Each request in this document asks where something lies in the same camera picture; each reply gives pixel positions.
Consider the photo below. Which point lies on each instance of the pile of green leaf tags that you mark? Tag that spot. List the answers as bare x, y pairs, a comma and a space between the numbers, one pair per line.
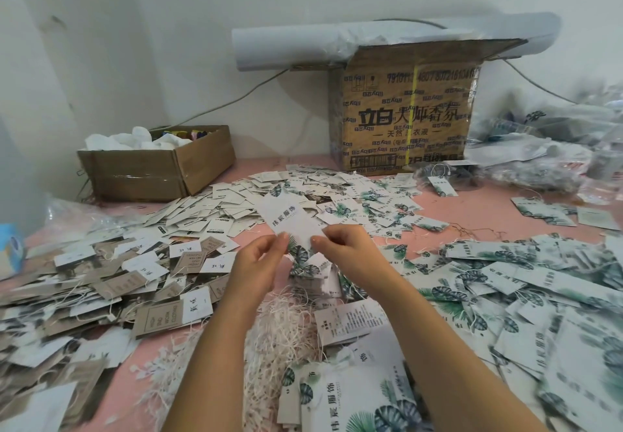
531, 300

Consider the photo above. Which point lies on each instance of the clear plastic bag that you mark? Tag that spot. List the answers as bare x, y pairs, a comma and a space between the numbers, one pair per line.
76, 218

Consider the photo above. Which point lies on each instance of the pile of brown white tags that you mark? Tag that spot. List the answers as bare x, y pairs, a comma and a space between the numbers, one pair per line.
97, 305

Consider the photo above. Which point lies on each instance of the large printed cardboard box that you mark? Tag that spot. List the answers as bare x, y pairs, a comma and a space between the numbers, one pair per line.
404, 111

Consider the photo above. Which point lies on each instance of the heap of small tags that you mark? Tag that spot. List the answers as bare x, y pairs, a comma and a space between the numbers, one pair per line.
277, 195

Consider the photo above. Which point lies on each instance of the small open cardboard box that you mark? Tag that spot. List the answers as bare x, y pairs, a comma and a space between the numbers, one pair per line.
156, 166

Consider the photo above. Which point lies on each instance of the single white leaf print tag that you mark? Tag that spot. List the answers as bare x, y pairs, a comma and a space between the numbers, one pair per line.
290, 220

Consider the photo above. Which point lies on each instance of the person's left forearm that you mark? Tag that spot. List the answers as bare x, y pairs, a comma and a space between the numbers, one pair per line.
214, 378

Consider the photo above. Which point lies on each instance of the heap of clear plastic bags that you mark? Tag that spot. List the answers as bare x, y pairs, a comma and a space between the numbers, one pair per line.
569, 140

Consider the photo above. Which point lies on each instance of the blue tissue pack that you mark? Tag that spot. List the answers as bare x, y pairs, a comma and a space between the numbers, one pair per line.
10, 250

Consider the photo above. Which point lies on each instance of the person's left hand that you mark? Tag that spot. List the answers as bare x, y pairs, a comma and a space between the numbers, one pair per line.
255, 271

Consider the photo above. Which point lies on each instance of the person's right hand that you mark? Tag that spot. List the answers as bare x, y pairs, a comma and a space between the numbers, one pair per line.
355, 252

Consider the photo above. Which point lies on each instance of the white crumpled material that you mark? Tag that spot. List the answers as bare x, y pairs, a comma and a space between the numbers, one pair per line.
134, 140

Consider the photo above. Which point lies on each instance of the person's right forearm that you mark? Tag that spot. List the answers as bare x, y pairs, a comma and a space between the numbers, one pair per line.
457, 364

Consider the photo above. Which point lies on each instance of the white roll in plastic wrap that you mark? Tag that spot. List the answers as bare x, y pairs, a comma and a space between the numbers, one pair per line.
287, 45

